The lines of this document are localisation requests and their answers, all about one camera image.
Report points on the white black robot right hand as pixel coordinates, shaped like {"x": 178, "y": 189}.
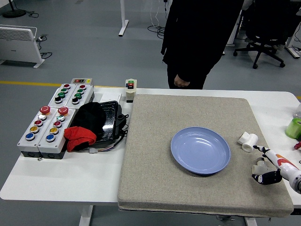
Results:
{"x": 284, "y": 164}

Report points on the white tee pipe fitting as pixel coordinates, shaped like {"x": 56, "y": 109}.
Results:
{"x": 249, "y": 142}

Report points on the blue round plate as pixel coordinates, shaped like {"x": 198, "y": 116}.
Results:
{"x": 200, "y": 150}

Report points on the small red object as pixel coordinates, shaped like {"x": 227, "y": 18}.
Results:
{"x": 298, "y": 146}

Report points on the green tape roll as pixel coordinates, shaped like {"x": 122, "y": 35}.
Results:
{"x": 294, "y": 128}

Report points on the white table leg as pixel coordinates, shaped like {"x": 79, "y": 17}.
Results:
{"x": 85, "y": 215}
{"x": 250, "y": 221}

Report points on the white desk foot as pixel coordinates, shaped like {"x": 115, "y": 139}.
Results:
{"x": 292, "y": 50}

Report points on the grey-brown mat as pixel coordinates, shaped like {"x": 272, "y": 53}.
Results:
{"x": 164, "y": 176}

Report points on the person's right hand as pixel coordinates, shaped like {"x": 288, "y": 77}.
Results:
{"x": 181, "y": 82}

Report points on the black office chair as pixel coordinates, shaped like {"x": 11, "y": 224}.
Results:
{"x": 265, "y": 26}

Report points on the person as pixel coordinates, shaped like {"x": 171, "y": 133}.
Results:
{"x": 200, "y": 35}

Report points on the white flat card box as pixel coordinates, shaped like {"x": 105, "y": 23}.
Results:
{"x": 109, "y": 97}

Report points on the black cloth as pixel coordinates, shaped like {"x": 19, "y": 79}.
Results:
{"x": 90, "y": 117}

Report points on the red cloth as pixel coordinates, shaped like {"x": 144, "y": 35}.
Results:
{"x": 78, "y": 137}

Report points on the white background desk leg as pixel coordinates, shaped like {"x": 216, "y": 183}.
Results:
{"x": 123, "y": 21}

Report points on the grey four-button control box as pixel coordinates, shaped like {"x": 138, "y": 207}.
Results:
{"x": 78, "y": 95}
{"x": 61, "y": 95}

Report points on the small grey box yellow label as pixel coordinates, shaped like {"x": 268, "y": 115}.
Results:
{"x": 81, "y": 81}

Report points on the grey five-button emergency-stop box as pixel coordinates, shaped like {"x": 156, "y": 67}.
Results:
{"x": 55, "y": 134}
{"x": 35, "y": 131}

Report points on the power strip by heater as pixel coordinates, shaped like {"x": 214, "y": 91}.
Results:
{"x": 42, "y": 37}

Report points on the white panel heater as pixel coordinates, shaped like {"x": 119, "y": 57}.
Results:
{"x": 16, "y": 44}

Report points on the black round stand base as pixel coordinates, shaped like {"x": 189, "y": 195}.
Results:
{"x": 14, "y": 12}

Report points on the beige green-red switch box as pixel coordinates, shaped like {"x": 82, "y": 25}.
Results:
{"x": 130, "y": 88}

